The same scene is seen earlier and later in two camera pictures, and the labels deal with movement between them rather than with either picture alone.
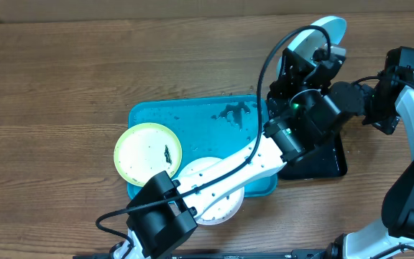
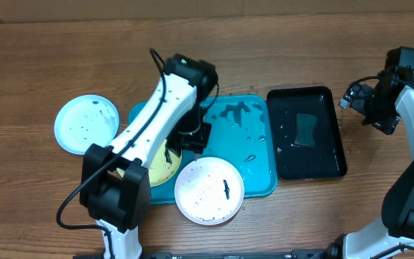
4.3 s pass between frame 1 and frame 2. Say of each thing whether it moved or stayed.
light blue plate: moved
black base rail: stayed
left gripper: moved
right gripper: stayed
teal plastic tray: stayed
